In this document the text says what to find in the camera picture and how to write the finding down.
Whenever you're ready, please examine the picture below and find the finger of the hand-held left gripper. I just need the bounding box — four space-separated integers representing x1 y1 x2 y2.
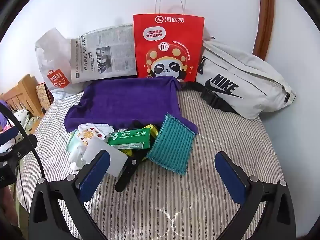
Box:
0 126 19 146
5 134 38 161

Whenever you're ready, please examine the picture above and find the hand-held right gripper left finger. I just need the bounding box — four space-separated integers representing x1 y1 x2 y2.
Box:
29 149 111 240

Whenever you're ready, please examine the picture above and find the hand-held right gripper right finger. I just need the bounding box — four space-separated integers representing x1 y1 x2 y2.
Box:
214 151 297 240

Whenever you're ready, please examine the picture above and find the white sponge block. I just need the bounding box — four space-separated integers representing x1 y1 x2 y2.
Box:
84 139 129 178

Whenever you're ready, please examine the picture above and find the white tissue sheet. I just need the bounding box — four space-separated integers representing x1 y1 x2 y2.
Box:
69 145 88 171

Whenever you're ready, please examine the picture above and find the light green wipes packet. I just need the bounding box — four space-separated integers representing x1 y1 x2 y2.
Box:
66 130 83 153

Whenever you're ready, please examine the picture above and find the fruit print small packet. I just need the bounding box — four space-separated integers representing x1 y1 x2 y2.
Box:
76 126 108 147

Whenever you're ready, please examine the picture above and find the dark green tissue packet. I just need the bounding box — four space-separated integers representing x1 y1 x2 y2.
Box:
108 129 151 151

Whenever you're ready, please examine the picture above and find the teal striped cleaning cloth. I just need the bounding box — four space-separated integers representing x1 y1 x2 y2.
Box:
146 113 196 175

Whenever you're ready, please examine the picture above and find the yellow pouch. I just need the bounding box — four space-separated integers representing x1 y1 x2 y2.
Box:
120 124 160 161

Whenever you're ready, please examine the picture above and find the purple towel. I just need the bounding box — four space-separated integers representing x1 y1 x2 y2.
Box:
64 77 199 140

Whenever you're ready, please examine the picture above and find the dotted white cloth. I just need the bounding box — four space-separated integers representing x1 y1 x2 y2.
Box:
12 109 41 134

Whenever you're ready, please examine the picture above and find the wooden bedside table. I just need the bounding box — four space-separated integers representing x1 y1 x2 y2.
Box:
0 74 46 118

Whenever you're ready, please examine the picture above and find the patterned book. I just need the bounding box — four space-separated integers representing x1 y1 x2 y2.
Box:
35 83 54 106

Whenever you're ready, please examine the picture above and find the white plastic shopping bag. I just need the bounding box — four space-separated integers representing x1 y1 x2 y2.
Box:
35 27 83 101

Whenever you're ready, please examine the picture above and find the grey waist bag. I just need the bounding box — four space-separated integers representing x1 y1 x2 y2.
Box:
179 36 297 120

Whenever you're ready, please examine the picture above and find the folded newspaper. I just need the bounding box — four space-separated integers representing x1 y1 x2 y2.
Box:
70 24 138 84

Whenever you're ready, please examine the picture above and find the red paper bag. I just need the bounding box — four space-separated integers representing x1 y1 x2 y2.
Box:
133 0 205 83

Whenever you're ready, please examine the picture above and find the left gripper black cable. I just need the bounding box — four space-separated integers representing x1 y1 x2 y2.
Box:
0 104 47 180

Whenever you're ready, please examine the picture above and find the brown wooden door frame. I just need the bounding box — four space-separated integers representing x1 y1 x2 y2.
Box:
252 0 275 61

